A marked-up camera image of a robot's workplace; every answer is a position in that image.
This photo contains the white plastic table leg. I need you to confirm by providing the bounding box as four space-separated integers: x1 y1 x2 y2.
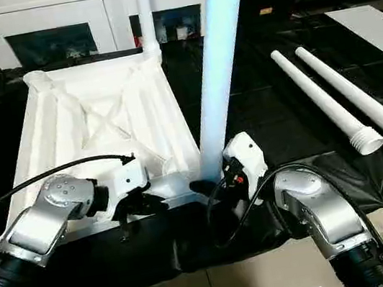
269 35 383 168
294 33 383 164
134 0 164 64
174 0 279 183

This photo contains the white plastic table top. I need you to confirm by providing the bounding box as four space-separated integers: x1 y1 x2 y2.
0 43 226 252

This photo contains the black work mat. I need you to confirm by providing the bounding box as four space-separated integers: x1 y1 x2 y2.
0 4 383 287

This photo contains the white cabinet with openings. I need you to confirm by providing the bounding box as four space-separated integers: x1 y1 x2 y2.
0 0 216 71

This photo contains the flat white board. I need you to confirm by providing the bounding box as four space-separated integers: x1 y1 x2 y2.
323 2 383 85

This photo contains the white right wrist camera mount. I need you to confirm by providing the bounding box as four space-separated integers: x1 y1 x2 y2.
219 129 273 211

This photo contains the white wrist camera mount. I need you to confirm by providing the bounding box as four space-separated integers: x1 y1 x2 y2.
219 129 273 211
98 155 157 223

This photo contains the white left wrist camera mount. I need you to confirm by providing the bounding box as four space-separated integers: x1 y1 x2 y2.
98 155 157 223

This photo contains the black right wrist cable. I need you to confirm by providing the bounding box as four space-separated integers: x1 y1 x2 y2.
199 149 383 287

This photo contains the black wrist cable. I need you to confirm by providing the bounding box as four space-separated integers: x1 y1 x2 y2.
0 150 143 222
199 149 383 287

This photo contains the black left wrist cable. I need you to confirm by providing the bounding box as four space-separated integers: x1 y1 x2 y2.
0 150 143 222

